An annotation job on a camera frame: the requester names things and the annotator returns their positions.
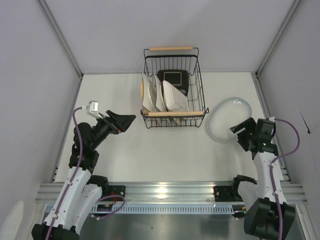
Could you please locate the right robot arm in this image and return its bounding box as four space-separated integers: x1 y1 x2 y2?
230 117 296 240

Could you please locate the black square dish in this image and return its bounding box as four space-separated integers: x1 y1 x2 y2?
157 69 189 96

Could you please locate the black wire dish rack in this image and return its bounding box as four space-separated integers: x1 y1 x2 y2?
140 46 209 129

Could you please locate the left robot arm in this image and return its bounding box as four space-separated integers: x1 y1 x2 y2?
31 110 136 240

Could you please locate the white rectangular plate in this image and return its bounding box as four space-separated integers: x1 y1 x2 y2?
162 80 190 112

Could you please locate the white square plate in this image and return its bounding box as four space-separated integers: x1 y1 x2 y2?
154 74 167 112
141 72 153 112

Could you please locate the wooden plate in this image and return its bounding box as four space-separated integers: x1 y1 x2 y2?
140 79 144 102

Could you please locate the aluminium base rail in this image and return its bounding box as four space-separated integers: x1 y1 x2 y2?
35 180 307 204

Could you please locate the white slotted cable duct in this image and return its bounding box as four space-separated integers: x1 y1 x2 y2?
90 203 235 215

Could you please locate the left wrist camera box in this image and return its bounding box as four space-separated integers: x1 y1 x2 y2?
81 100 104 120

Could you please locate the white square plate far left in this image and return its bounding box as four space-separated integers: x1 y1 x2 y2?
141 72 153 112

